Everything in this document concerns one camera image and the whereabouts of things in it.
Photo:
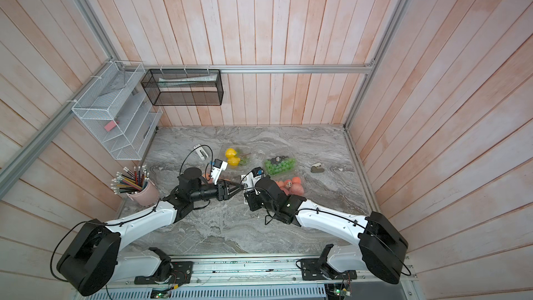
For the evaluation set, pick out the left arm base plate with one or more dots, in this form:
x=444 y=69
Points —
x=175 y=273

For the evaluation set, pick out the white wire mesh shelf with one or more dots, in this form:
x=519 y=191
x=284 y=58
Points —
x=113 y=94

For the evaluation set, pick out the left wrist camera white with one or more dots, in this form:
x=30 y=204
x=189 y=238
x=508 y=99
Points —
x=218 y=166

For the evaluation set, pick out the clear box of red apples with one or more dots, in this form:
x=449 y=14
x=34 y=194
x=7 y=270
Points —
x=292 y=186

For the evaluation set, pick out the clear box of grapes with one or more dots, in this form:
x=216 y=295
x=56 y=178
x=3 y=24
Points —
x=279 y=165

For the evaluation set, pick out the black wire mesh basket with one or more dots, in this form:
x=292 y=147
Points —
x=182 y=96

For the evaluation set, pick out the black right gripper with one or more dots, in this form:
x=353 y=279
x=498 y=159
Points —
x=252 y=200

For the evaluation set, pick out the colored pencils bundle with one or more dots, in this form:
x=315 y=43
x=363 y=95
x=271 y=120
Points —
x=131 y=181

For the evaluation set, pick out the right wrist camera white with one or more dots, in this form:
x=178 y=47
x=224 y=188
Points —
x=253 y=177

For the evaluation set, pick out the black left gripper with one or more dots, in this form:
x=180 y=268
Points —
x=222 y=190

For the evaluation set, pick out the clear box of small peaches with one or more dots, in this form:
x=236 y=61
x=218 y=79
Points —
x=222 y=177

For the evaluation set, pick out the paper in black basket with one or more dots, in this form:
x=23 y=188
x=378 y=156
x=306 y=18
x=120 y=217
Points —
x=205 y=81

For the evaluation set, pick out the pink pencil cup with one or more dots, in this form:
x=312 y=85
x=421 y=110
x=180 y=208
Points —
x=148 y=196

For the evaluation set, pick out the small grey tape dispenser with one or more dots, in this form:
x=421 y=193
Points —
x=317 y=168

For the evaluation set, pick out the pink eraser block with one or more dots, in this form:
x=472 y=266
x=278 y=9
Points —
x=111 y=125

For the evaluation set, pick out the aluminium front rail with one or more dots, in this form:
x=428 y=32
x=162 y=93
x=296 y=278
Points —
x=243 y=269

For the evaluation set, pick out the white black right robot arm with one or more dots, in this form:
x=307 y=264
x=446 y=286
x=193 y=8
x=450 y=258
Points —
x=374 y=243

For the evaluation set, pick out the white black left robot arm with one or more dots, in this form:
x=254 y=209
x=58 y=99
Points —
x=93 y=258

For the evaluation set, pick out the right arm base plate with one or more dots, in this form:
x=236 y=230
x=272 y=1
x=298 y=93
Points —
x=313 y=270

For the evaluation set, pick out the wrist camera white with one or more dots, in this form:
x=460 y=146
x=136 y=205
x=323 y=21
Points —
x=218 y=166
x=253 y=177

